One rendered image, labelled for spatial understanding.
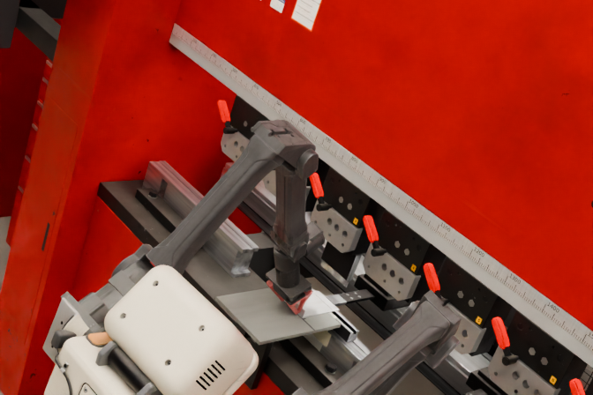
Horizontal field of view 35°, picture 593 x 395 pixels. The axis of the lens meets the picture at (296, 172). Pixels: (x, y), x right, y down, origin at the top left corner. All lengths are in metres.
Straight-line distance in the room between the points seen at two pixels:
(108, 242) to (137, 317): 1.38
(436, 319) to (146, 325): 0.51
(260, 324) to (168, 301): 0.73
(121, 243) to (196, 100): 0.51
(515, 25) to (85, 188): 1.48
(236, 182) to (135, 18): 1.09
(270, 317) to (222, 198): 0.61
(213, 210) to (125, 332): 0.32
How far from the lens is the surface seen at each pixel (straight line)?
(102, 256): 2.93
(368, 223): 2.15
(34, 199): 3.06
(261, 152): 1.70
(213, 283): 2.56
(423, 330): 1.67
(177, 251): 1.73
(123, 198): 2.85
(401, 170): 2.13
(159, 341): 1.49
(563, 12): 1.90
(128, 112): 2.84
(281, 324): 2.25
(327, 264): 2.36
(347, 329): 2.33
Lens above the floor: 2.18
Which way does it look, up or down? 23 degrees down
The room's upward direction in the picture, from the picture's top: 19 degrees clockwise
